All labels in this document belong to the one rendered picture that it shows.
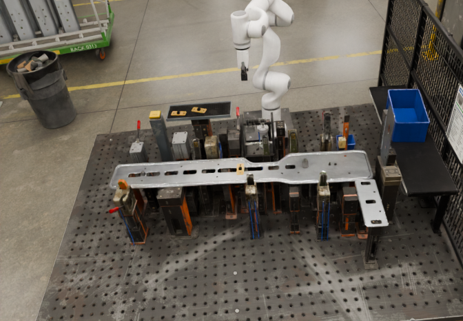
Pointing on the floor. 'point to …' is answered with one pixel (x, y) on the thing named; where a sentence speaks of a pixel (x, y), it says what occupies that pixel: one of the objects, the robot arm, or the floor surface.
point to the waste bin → (43, 87)
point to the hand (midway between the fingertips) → (244, 74)
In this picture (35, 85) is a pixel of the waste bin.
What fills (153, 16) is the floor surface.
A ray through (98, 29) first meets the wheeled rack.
